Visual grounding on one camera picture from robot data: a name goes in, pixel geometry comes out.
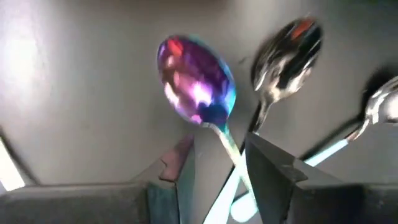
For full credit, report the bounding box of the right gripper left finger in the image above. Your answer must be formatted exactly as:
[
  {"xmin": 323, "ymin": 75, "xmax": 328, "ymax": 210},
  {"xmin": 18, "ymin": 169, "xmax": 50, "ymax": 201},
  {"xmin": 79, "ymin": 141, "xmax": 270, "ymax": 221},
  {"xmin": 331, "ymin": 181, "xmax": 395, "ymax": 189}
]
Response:
[{"xmin": 145, "ymin": 133, "xmax": 197, "ymax": 224}]

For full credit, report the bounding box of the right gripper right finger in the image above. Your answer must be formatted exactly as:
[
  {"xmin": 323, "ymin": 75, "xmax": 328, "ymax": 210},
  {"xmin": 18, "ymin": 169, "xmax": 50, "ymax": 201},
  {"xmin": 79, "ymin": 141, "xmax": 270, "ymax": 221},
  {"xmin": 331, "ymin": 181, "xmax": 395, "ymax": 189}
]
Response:
[{"xmin": 244, "ymin": 131, "xmax": 309, "ymax": 224}]

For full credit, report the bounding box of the iridescent purple spoon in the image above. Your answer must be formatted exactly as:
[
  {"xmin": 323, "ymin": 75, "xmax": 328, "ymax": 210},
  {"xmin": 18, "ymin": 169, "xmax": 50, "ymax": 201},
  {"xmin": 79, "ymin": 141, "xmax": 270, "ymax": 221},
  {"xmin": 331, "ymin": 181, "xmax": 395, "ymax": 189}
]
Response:
[{"xmin": 156, "ymin": 34, "xmax": 259, "ymax": 206}]

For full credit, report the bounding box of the silver spoon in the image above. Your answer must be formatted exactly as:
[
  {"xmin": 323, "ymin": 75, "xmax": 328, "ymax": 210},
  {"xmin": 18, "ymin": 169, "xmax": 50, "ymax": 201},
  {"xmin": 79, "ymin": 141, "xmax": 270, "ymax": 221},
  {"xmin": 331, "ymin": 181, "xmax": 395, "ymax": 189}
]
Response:
[{"xmin": 303, "ymin": 74, "xmax": 398, "ymax": 167}]

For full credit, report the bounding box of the black spoon blue handle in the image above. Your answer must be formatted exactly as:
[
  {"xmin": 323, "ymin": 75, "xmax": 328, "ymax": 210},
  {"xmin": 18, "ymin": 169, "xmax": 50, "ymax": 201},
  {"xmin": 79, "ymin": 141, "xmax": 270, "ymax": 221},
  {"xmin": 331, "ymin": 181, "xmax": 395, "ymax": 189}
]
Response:
[{"xmin": 203, "ymin": 16, "xmax": 325, "ymax": 224}]

